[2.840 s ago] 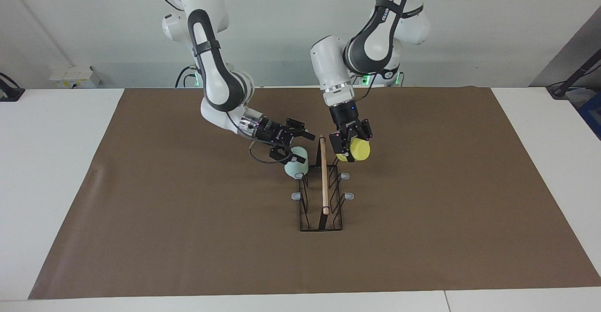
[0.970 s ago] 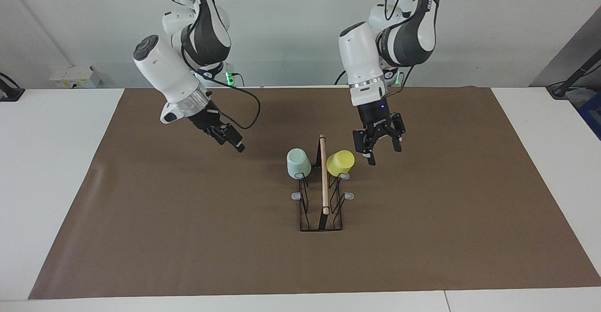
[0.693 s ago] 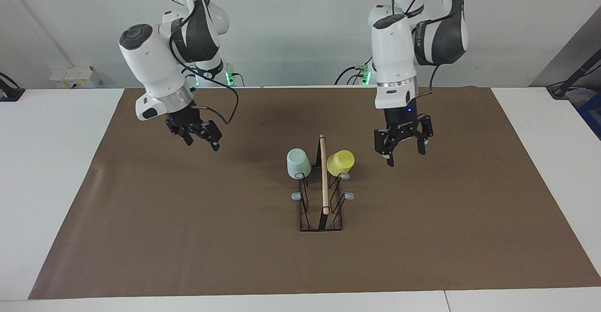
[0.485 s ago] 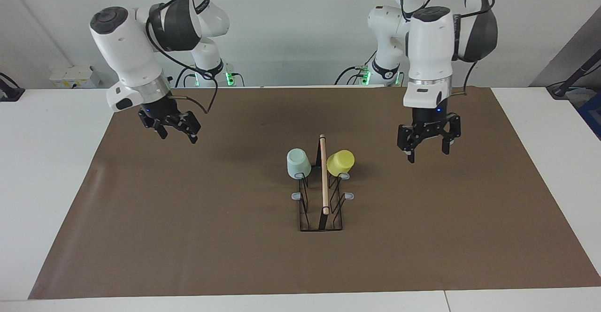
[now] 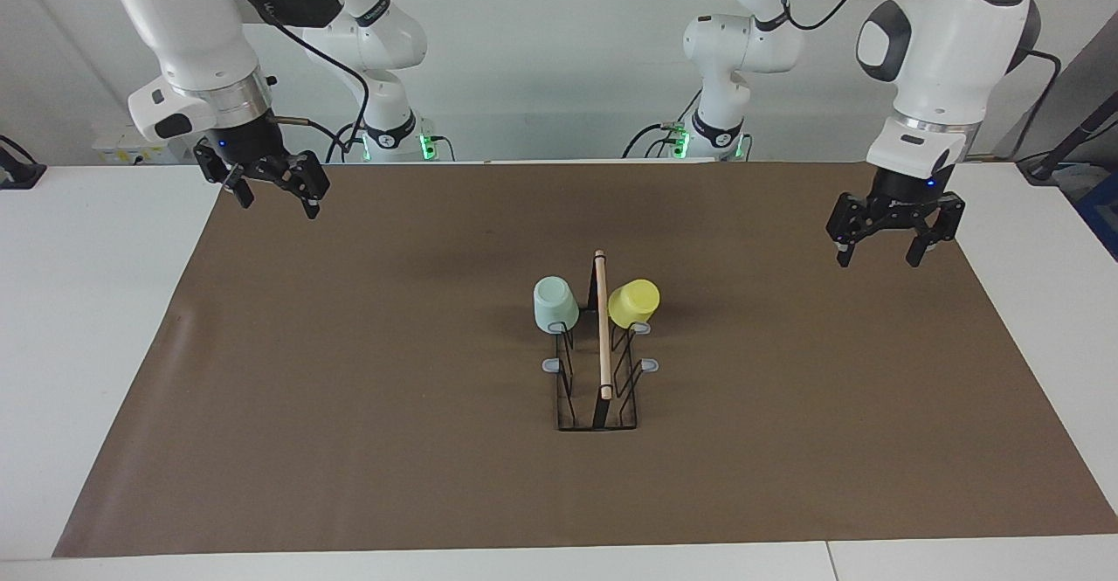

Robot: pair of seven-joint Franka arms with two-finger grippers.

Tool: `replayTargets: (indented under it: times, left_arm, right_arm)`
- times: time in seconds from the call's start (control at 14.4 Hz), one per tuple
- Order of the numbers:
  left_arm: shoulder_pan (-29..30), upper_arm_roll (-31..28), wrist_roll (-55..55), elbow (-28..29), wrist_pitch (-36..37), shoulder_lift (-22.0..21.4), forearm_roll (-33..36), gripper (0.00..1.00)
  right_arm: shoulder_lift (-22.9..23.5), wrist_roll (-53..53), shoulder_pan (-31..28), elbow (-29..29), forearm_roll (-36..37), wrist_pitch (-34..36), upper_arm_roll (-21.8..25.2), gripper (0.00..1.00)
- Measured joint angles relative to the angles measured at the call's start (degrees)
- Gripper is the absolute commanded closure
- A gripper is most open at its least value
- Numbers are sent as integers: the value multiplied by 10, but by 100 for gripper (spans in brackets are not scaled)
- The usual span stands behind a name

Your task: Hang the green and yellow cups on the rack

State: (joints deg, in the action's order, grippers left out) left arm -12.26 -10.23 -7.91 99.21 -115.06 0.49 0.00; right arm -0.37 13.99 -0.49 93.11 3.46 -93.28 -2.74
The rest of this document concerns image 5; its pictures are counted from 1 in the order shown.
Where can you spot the pale green plastic cup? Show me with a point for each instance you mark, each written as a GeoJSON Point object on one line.
{"type": "Point", "coordinates": [555, 303]}

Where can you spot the brown table mat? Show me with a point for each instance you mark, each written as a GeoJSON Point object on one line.
{"type": "Point", "coordinates": [393, 441]}

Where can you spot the blue box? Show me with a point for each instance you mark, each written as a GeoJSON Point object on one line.
{"type": "Point", "coordinates": [1102, 214]}

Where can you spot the black clamp mount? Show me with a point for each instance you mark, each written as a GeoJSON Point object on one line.
{"type": "Point", "coordinates": [22, 175]}

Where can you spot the yellow plastic cup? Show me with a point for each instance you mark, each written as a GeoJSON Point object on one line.
{"type": "Point", "coordinates": [633, 303]}

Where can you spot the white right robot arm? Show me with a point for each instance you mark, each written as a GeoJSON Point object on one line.
{"type": "Point", "coordinates": [183, 22]}

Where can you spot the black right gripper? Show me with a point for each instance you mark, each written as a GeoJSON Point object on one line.
{"type": "Point", "coordinates": [249, 148]}

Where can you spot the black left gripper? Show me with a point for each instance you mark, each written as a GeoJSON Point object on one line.
{"type": "Point", "coordinates": [904, 197]}

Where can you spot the white power strip box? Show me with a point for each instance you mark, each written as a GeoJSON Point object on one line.
{"type": "Point", "coordinates": [118, 151]}

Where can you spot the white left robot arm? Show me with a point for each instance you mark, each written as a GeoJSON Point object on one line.
{"type": "Point", "coordinates": [943, 48]}

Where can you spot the black stand pole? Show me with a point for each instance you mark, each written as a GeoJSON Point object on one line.
{"type": "Point", "coordinates": [1061, 153]}

